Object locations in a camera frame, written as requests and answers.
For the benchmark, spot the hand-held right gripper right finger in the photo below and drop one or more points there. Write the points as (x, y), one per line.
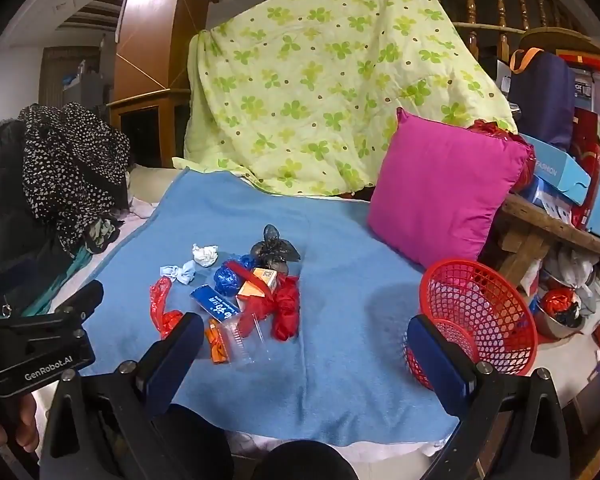
(437, 365)

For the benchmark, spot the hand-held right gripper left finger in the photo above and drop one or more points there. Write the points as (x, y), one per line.
(175, 355)

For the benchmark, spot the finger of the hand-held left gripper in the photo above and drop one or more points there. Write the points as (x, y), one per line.
(82, 299)

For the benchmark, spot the orange wrapper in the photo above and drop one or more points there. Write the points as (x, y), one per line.
(216, 345)

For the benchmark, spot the thin red plastic bag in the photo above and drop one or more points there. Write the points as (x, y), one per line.
(161, 300)

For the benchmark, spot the clear plastic container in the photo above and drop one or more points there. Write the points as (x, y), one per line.
(245, 342)

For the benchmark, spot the red mesh basket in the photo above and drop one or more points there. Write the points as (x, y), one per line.
(480, 300)

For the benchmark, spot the light blue wrapper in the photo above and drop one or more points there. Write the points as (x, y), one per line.
(180, 272)

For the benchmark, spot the blue plastic bag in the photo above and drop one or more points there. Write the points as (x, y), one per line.
(230, 280)

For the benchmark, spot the white tissue ball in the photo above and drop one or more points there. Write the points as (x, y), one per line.
(205, 255)

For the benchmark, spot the orange yellow carton box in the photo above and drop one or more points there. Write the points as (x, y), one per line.
(257, 285)

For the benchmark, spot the large red plastic bag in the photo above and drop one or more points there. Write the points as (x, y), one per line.
(285, 310)

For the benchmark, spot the person's left hand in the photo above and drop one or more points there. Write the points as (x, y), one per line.
(22, 422)

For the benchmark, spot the teal cloth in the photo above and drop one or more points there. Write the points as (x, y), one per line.
(55, 285)

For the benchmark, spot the dark green patterned cloth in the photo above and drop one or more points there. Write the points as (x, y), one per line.
(102, 235)

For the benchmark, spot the blue blanket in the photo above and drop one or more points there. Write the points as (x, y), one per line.
(340, 340)

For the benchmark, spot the metal bowl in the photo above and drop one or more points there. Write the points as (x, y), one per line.
(550, 327)

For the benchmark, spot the black jacket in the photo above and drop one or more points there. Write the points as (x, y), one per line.
(0, 200)

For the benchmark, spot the black white-spotted garment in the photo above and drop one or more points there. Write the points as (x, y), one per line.
(65, 170)

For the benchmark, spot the red black plastic bag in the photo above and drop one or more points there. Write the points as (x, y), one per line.
(557, 305)

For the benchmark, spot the cream pillow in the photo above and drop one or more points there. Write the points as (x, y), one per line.
(152, 182)

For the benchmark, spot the white plastic bag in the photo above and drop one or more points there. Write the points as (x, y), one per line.
(575, 265)

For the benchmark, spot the pink pillow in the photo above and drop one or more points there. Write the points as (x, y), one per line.
(445, 190)

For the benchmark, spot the wooden cabinet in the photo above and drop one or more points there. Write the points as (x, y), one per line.
(145, 125)

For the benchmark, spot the white blue carton box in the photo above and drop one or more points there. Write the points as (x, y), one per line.
(547, 202)

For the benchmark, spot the shiny red plastic bag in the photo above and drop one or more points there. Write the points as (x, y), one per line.
(522, 170)

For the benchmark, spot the blue shoebox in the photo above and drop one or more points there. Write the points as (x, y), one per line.
(555, 165)

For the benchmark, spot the tall red box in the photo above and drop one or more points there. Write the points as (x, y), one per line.
(587, 170)

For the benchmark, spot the curved brown wooden panel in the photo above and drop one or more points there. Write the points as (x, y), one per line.
(150, 25)

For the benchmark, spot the green floral quilt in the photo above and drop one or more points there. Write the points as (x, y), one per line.
(320, 85)

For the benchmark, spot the round wooden tabletop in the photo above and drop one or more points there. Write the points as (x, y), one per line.
(570, 40)

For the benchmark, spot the wooden stair railing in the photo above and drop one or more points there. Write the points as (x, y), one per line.
(500, 5)

